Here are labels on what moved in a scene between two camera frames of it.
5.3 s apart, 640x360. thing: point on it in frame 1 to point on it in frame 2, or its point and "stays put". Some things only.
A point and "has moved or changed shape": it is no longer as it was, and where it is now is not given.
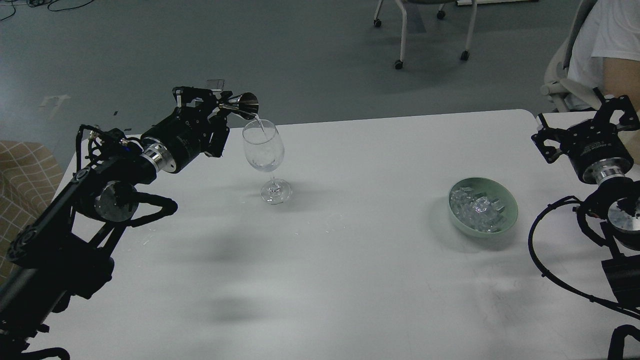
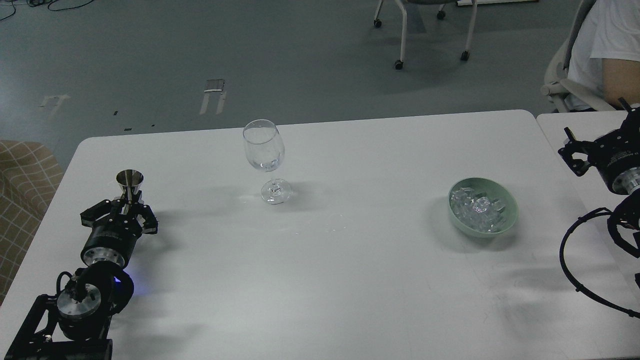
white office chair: x=567 y=95 stays put
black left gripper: x=188 y=132 to x=113 y=239
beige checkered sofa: x=31 y=176 stays put
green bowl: x=482 y=207 stays put
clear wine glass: x=264 y=150 stays put
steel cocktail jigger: x=246 y=105 has moved or changed shape
